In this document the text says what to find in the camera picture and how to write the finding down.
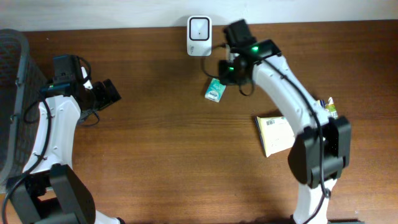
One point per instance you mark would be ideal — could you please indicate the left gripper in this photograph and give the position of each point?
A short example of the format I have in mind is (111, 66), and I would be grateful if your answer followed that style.
(109, 92)

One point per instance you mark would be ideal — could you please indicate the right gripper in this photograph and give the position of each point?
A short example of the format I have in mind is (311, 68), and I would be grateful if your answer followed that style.
(225, 72)

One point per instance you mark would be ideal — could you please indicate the teal tissue pack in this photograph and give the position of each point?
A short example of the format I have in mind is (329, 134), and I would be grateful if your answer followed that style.
(215, 90)

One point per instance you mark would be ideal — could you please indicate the yellow white snack bag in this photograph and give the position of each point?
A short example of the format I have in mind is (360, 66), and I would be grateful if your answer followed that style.
(275, 134)

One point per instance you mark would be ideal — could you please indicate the green snack pouch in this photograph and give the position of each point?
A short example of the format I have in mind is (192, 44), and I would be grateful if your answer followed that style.
(330, 107)

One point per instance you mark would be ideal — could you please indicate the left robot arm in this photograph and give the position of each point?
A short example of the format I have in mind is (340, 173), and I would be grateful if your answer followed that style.
(48, 190)

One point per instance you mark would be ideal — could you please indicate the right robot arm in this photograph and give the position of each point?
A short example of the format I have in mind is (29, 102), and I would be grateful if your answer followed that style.
(321, 149)

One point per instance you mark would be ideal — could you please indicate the white barcode scanner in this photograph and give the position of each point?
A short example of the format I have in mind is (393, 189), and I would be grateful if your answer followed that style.
(199, 36)

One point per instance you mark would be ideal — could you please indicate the grey plastic mesh basket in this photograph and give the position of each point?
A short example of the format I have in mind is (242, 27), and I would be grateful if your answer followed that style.
(20, 80)

